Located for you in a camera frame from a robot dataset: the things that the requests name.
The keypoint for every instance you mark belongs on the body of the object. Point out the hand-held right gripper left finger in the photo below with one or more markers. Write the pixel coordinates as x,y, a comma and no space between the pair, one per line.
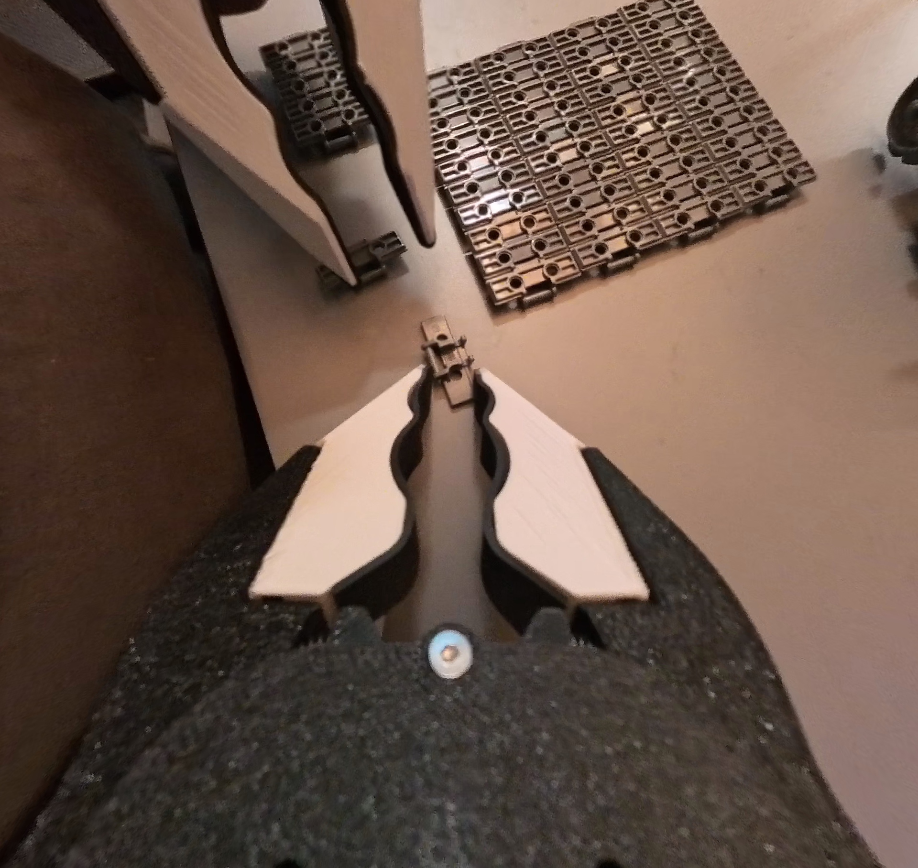
337,517

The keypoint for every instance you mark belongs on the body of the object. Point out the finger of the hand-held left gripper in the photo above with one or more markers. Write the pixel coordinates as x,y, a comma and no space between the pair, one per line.
215,115
391,58

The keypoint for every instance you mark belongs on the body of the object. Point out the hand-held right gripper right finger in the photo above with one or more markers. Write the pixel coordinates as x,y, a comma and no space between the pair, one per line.
566,517

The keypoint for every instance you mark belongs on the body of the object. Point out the grey tread link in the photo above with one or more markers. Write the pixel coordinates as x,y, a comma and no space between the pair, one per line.
448,366

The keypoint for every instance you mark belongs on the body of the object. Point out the grey tread link segment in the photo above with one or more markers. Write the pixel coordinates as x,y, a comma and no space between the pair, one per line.
376,255

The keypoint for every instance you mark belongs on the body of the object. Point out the large grey tread link mat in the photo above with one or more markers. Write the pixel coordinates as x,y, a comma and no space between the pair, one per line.
609,151

